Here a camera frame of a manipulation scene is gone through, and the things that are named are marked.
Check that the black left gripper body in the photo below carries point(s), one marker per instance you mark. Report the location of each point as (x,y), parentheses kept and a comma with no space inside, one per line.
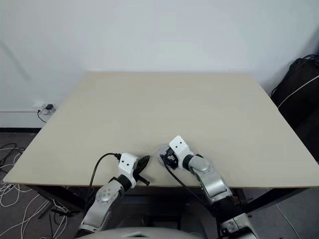
(138,171)

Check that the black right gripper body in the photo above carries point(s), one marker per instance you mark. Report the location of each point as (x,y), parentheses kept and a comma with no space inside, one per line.
(172,159)

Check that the silver hinged motor lid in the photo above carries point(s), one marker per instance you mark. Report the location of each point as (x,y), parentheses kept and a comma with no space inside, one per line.
(163,149)

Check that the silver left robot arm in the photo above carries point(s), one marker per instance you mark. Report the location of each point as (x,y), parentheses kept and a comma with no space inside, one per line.
(104,196)

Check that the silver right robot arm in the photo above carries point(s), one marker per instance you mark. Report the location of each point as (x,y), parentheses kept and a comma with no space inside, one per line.
(211,181)

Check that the grey rounded robot torso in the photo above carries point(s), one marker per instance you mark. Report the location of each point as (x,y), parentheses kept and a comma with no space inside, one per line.
(149,232)

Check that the black bag with white stripe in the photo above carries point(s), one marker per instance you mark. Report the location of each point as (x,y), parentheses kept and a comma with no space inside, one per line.
(299,99)

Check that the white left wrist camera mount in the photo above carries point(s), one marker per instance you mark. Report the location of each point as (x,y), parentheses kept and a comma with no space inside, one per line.
(127,164)

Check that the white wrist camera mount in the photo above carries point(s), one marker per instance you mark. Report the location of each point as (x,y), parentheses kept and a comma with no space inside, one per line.
(127,164)
(180,147)

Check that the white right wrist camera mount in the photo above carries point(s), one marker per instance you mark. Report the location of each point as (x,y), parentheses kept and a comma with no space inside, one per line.
(180,147)

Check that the black table leg frame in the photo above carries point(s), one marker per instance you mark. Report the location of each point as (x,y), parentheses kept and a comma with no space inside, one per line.
(59,196)
(271,198)

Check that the white wall power socket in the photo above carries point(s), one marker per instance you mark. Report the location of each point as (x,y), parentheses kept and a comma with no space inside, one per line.
(40,103)

